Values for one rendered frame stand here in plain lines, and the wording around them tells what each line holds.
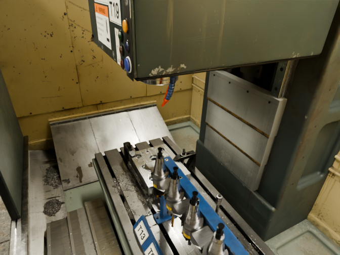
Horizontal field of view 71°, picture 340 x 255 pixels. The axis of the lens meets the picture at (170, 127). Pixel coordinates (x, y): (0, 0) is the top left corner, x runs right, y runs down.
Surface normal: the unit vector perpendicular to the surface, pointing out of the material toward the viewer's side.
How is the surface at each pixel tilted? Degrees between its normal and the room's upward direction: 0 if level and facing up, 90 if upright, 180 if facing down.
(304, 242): 0
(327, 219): 90
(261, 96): 92
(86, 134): 24
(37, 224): 17
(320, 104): 90
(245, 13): 90
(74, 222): 7
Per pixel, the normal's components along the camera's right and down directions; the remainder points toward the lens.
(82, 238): -0.04, -0.92
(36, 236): 0.29, -0.88
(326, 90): 0.45, 0.46
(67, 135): 0.21, -0.60
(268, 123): -0.90, 0.20
